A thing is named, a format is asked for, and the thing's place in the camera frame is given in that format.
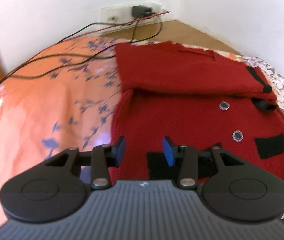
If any red knit cardigan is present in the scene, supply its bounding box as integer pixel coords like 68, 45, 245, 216
110, 42, 284, 181

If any black power adapter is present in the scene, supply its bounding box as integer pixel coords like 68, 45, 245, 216
131, 5, 153, 18

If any red cable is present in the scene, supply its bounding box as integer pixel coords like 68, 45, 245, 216
0, 10, 171, 98

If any black cable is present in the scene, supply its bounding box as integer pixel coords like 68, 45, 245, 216
6, 15, 164, 79
57, 17, 143, 46

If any white wall socket strip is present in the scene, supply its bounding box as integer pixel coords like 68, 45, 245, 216
99, 0, 165, 30

